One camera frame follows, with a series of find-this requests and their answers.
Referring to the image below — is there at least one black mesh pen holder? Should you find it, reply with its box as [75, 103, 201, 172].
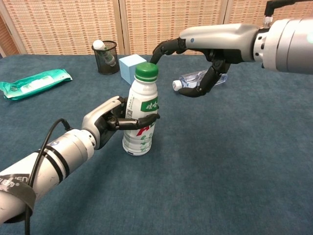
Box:
[91, 40, 118, 75]

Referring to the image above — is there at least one light blue cube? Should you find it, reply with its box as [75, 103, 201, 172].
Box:
[118, 54, 147, 85]

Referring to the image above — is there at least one dark blue table cover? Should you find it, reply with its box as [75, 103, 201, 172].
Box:
[0, 54, 313, 235]

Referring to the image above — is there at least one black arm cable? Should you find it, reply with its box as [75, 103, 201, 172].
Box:
[23, 118, 72, 235]
[263, 0, 309, 26]

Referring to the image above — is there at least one white AD plastic bottle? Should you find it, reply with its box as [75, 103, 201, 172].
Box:
[121, 78, 160, 157]

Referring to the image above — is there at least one woven bamboo folding screen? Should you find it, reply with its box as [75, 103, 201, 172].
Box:
[0, 0, 313, 58]

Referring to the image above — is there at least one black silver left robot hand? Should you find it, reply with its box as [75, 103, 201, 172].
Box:
[81, 95, 161, 150]

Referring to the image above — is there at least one small white green bottle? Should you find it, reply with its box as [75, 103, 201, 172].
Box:
[92, 39, 117, 67]

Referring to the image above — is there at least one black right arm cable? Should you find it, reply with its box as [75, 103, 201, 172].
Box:
[263, 0, 309, 26]

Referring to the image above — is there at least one black velcro strap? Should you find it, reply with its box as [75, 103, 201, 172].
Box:
[0, 181, 37, 212]

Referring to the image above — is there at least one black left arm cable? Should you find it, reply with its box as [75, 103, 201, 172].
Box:
[23, 118, 72, 235]

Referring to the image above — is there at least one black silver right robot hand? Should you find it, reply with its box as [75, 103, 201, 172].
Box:
[150, 23, 260, 98]

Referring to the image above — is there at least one green wet wipes pack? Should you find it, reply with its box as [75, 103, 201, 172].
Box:
[0, 68, 73, 100]

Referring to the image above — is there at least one clear plastic water bottle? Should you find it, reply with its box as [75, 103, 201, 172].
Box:
[172, 69, 228, 92]

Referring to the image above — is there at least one green bottle lid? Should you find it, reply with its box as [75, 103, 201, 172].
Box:
[134, 62, 159, 83]

